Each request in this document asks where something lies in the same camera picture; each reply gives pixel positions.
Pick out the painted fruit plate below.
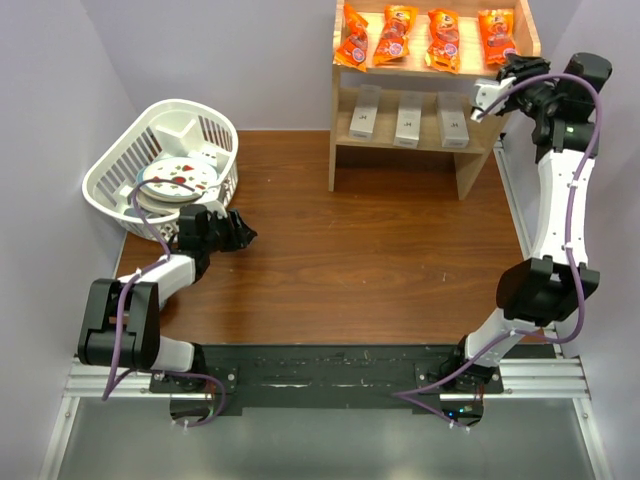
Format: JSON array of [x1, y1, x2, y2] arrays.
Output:
[[136, 157, 219, 203]]

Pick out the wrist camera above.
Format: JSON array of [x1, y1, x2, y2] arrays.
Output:
[[195, 197, 228, 218], [470, 77, 515, 123]]

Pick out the white plastic basket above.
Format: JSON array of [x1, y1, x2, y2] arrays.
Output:
[[82, 99, 238, 241]]

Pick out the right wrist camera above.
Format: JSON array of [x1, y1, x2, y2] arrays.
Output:
[[470, 77, 515, 123]]

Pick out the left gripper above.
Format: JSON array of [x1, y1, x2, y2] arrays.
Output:
[[201, 207, 256, 253]]

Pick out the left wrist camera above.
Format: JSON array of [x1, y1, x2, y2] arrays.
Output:
[[195, 197, 228, 218]]

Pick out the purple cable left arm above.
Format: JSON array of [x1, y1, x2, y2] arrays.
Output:
[[102, 175, 229, 427]]

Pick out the white Harry's razor box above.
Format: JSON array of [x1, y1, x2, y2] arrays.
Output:
[[349, 84, 382, 141]]

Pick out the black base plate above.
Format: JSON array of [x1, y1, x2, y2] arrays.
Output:
[[149, 343, 506, 416]]

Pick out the orange razor pack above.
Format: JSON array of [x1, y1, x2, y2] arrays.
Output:
[[477, 8, 519, 67], [372, 5, 419, 67], [333, 2, 368, 72], [425, 8, 461, 74]]

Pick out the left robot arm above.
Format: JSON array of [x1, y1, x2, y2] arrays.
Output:
[[77, 205, 257, 392]]

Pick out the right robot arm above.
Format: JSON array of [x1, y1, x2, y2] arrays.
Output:
[[438, 52, 613, 393]]

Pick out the wooden shelf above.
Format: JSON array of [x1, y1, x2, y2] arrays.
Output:
[[328, 1, 541, 200]]

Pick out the stacked plates underneath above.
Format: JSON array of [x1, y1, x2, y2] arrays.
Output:
[[116, 185, 199, 219]]

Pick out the aluminium rail frame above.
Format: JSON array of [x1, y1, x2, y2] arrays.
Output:
[[42, 131, 608, 479]]

